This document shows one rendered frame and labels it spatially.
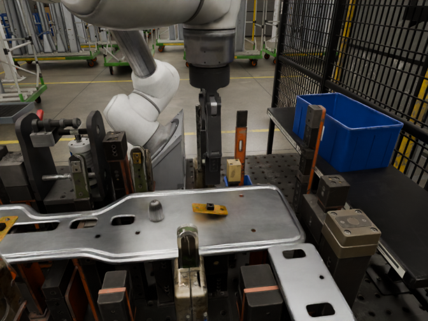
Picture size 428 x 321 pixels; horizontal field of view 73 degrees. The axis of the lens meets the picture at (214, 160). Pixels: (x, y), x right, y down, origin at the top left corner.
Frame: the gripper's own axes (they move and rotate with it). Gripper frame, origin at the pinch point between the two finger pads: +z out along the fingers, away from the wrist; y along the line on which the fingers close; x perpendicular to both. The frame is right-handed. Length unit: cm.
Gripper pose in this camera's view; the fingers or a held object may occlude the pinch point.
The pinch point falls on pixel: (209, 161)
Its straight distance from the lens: 61.6
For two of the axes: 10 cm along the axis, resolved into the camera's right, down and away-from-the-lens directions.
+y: 1.2, 4.8, -8.7
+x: 9.9, -0.6, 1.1
